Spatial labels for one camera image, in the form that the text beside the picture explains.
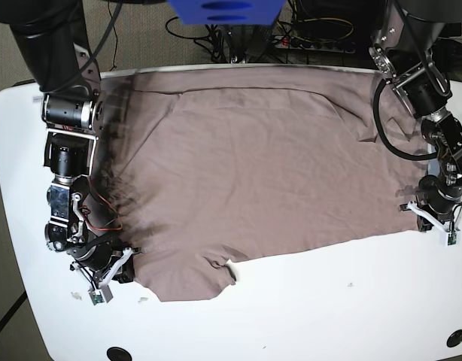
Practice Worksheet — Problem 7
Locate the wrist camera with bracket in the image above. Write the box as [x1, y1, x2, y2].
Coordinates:
[71, 262, 113, 305]
[400, 196, 462, 247]

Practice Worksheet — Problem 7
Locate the black table cable grommet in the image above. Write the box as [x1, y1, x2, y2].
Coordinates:
[446, 329, 462, 348]

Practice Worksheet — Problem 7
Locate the mauve T-shirt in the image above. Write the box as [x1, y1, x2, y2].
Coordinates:
[93, 67, 427, 302]

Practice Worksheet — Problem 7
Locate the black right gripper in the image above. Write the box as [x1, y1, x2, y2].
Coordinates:
[68, 242, 139, 290]

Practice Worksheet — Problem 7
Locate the black power strip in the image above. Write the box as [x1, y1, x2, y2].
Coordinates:
[274, 35, 356, 54]

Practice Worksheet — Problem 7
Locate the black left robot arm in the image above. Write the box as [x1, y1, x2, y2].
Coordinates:
[369, 1, 462, 238]

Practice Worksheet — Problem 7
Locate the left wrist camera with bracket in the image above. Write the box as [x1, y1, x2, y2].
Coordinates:
[400, 196, 462, 247]

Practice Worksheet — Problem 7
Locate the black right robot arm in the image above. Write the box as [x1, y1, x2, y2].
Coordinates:
[0, 1, 135, 294]

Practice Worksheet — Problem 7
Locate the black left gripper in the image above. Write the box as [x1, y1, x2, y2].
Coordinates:
[415, 187, 462, 232]

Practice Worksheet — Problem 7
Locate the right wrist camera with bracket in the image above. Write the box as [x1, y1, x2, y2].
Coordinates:
[71, 262, 113, 305]

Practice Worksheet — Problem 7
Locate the blue plastic mount plate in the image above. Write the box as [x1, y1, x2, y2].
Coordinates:
[169, 0, 284, 26]

